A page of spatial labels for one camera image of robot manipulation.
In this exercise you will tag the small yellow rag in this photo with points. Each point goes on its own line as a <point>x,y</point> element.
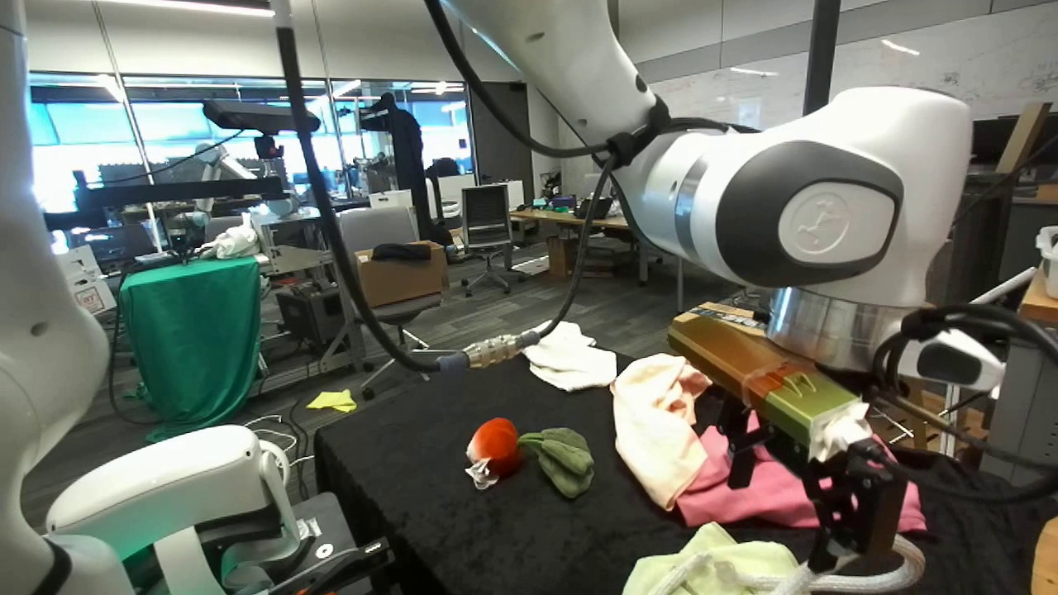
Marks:
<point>331,403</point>

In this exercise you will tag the white towel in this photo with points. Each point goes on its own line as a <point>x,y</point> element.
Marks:
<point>566,353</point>

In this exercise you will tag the grey workbench with wooden top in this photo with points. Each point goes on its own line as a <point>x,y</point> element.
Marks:
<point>1043,300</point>

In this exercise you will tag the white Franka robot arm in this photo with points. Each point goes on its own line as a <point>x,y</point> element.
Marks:
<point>838,210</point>

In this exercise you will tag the pale green white cloth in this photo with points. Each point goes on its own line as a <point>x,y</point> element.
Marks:
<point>706,566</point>

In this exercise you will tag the wooden board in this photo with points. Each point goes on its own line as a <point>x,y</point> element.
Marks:
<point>1045,562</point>

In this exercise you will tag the white rail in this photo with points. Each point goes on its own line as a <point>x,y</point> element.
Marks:
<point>1010,287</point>

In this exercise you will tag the wooden office desk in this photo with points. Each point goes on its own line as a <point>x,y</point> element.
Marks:
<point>551,219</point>

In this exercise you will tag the black vertical pole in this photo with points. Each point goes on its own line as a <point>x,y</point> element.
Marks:
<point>821,46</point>

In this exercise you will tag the grey swivel chair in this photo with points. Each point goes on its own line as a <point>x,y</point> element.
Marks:
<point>375,227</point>

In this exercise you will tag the red stuffed radish toy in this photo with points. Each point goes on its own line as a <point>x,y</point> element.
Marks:
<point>501,447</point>

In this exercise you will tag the small brown cardboard box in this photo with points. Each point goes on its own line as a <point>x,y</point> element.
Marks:
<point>402,276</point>

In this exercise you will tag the cream peach cloth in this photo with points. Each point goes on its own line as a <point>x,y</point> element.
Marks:
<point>654,436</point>

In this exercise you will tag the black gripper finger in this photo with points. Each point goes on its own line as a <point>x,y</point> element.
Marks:
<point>879,518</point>
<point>744,452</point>

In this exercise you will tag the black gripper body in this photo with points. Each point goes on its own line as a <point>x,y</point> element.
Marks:
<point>832,473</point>

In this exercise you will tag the pink cloth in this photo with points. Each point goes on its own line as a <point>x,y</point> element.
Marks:
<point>772,491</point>

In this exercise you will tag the person in black clothes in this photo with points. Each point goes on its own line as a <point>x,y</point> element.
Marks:
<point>402,144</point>

